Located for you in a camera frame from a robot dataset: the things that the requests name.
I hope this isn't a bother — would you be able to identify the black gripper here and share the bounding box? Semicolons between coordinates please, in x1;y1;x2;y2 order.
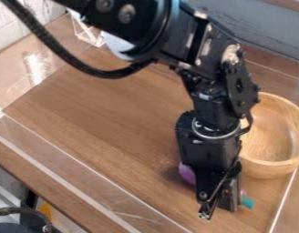
175;111;242;220

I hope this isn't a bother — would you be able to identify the purple toy eggplant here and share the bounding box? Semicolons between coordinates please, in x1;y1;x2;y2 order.
179;163;255;209

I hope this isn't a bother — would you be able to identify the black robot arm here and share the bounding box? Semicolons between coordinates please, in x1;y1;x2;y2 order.
56;0;259;219

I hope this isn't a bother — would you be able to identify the brown wooden bowl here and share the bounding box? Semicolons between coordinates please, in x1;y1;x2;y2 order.
241;92;299;178

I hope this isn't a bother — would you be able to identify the clear acrylic front wall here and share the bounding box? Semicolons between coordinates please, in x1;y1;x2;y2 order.
0;113;191;233

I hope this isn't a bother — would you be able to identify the black clamp with cable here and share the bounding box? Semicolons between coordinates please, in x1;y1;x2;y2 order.
0;207;55;233

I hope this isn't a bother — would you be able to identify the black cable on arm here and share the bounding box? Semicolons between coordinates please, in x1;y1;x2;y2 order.
0;0;156;80

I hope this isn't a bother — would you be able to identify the clear acrylic corner bracket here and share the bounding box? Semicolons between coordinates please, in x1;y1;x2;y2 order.
68;9;104;47

